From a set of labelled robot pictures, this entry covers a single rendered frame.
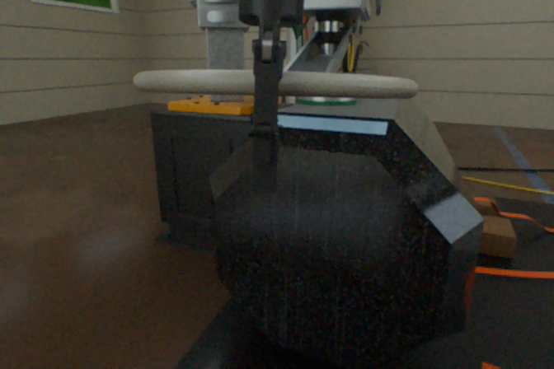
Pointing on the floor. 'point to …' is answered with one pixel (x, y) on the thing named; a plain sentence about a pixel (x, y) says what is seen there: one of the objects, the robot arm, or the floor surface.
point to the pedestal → (192, 169)
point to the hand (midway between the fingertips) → (265, 161)
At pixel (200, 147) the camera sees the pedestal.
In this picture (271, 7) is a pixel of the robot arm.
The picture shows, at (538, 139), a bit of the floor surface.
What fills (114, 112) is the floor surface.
